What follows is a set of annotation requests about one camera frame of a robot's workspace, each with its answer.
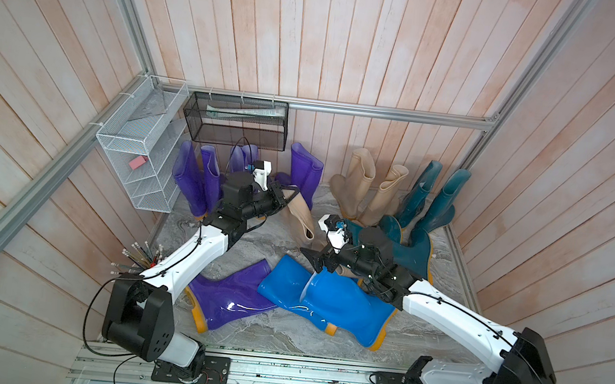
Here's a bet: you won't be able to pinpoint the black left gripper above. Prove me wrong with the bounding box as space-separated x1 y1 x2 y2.
239 176 301 225

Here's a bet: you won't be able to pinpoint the beige rain boot large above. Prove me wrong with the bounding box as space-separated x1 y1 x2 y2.
282 193 315 248

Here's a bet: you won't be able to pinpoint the purple rain boot back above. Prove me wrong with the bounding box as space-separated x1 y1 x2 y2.
275 142 324 210

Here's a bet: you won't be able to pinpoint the purple rain boot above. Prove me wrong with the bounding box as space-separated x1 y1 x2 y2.
184 260 277 334
172 140 207 219
275 142 324 210
240 144 259 170
200 145 222 213
228 145 246 173

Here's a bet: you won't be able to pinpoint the blue rain boot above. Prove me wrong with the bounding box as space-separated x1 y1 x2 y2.
257 255 337 336
300 270 398 351

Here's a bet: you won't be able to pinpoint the blue rain boot front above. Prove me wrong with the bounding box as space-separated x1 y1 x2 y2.
300 270 398 351

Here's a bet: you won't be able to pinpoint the teal rain boot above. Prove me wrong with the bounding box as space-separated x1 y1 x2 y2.
412 169 472 239
345 220 434 284
378 215 403 244
395 161 443 229

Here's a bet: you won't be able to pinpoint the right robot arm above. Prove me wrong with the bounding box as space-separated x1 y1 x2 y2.
301 214 557 384

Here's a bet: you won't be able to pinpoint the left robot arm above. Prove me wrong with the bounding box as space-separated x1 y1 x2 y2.
101 171 299 368

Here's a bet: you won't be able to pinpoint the paper sheet in basket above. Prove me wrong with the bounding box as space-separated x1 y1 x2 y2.
205 103 287 124

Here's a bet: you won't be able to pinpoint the pink eraser block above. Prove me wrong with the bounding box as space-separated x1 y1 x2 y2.
129 155 148 170

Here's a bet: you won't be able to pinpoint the cup of pens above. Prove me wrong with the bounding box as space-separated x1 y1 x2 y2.
110 241 169 276

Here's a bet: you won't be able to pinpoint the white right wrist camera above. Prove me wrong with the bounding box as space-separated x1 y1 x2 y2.
318 214 352 252

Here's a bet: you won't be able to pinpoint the aluminium frame rails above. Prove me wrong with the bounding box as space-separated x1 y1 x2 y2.
0 0 598 384

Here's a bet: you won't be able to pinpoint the black mesh wall basket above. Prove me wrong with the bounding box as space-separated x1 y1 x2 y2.
183 91 290 152

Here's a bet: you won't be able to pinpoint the white wire wall shelf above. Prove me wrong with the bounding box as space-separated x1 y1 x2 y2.
96 74 190 213

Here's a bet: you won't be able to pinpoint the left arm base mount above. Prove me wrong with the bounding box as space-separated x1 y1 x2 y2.
151 345 231 384

